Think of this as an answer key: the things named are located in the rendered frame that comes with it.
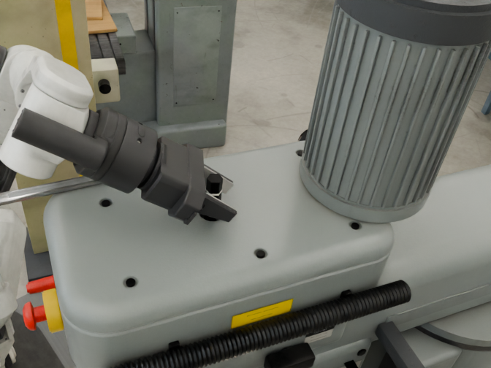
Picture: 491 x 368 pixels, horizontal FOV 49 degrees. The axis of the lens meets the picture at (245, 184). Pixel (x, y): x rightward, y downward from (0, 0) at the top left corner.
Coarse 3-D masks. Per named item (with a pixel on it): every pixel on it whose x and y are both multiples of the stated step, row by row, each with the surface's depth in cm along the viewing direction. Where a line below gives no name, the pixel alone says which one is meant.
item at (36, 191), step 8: (48, 184) 76; (56, 184) 76; (64, 184) 76; (72, 184) 76; (80, 184) 76; (88, 184) 77; (96, 184) 77; (8, 192) 74; (16, 192) 74; (24, 192) 74; (32, 192) 74; (40, 192) 74; (48, 192) 75; (56, 192) 75; (0, 200) 72; (8, 200) 73; (16, 200) 73; (24, 200) 74
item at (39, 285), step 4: (52, 276) 87; (36, 280) 86; (40, 280) 86; (44, 280) 86; (48, 280) 86; (52, 280) 86; (28, 284) 85; (32, 284) 85; (36, 284) 85; (40, 284) 86; (44, 284) 86; (48, 284) 86; (52, 284) 86; (28, 288) 85; (32, 288) 85; (36, 288) 85; (40, 288) 86; (44, 288) 86; (48, 288) 86; (52, 288) 86; (28, 292) 86; (32, 292) 85; (36, 292) 86
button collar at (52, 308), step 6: (54, 288) 76; (42, 294) 75; (48, 294) 75; (54, 294) 75; (48, 300) 74; (54, 300) 74; (48, 306) 74; (54, 306) 74; (48, 312) 73; (54, 312) 74; (60, 312) 74; (48, 318) 73; (54, 318) 74; (60, 318) 74; (48, 324) 74; (54, 324) 74; (60, 324) 74; (54, 330) 74; (60, 330) 75
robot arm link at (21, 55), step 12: (12, 48) 82; (24, 48) 80; (36, 48) 81; (12, 60) 77; (24, 60) 74; (0, 72) 79; (12, 72) 74; (0, 84) 79; (12, 84) 74; (0, 96) 81; (12, 96) 81
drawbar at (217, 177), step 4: (208, 176) 72; (212, 176) 72; (216, 176) 72; (220, 176) 72; (208, 180) 71; (212, 180) 71; (216, 180) 71; (220, 180) 71; (208, 184) 72; (212, 184) 71; (216, 184) 71; (220, 184) 71; (208, 188) 72; (212, 188) 72; (216, 188) 72; (220, 188) 72; (212, 192) 72; (216, 192) 72; (216, 196) 73; (220, 196) 73; (208, 216) 75; (208, 220) 75; (212, 220) 75; (216, 220) 76
